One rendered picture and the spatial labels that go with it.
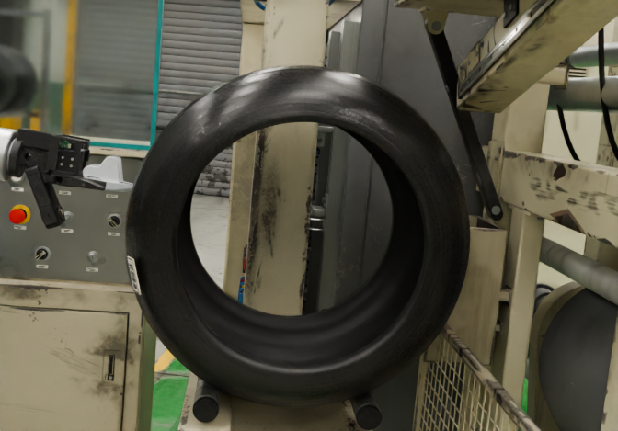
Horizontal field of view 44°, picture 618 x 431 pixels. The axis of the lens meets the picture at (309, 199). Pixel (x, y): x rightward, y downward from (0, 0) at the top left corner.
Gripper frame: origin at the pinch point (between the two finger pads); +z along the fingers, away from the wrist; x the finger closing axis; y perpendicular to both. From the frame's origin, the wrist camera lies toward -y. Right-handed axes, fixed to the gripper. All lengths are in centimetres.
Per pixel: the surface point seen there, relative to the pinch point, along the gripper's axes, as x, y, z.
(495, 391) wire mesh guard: -21, -18, 65
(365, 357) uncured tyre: -13, -19, 45
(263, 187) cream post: 25.3, 1.9, 24.2
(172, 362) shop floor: 256, -125, 4
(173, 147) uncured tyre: -11.2, 9.7, 7.2
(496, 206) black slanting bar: 19, 8, 72
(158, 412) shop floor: 193, -125, 4
